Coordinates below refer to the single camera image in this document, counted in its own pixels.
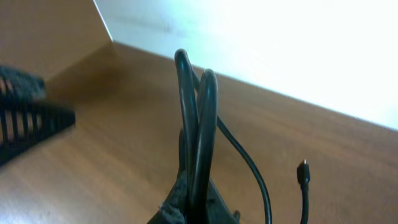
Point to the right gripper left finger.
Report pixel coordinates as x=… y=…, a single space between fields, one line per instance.
x=172 y=209

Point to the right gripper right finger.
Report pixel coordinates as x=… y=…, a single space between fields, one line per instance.
x=217 y=211

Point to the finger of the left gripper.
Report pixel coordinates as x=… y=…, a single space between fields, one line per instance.
x=25 y=125
x=21 y=85

